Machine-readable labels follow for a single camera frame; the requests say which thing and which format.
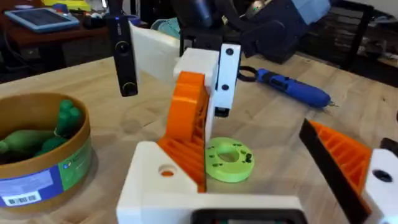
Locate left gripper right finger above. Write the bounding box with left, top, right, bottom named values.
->
left=298, top=118, right=398, bottom=224

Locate blue electric screwdriver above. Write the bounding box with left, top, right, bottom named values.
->
left=237, top=65, right=339, bottom=110

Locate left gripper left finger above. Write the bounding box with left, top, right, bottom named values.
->
left=116, top=141, right=201, bottom=224

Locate brown tub with green toys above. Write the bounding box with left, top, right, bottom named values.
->
left=0, top=92, right=93, bottom=215

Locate teal cloth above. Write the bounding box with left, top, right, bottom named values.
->
left=150, top=17, right=181, bottom=40

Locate blue tablet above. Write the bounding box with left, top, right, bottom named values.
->
left=3, top=7, right=81, bottom=34

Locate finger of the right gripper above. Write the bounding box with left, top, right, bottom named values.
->
left=205, top=88, right=216, bottom=141
left=167, top=48, right=220, bottom=141

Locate orange ribbed wedge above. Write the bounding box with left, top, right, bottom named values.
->
left=157, top=136, right=208, bottom=194

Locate black metal frame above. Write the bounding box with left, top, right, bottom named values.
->
left=298, top=0, right=376, bottom=71

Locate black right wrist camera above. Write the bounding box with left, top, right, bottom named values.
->
left=105, top=14, right=139, bottom=98

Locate brown wooden desk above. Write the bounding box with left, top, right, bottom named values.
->
left=0, top=2, right=109, bottom=47

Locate green disc with holes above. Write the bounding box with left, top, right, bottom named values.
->
left=204, top=136, right=255, bottom=184

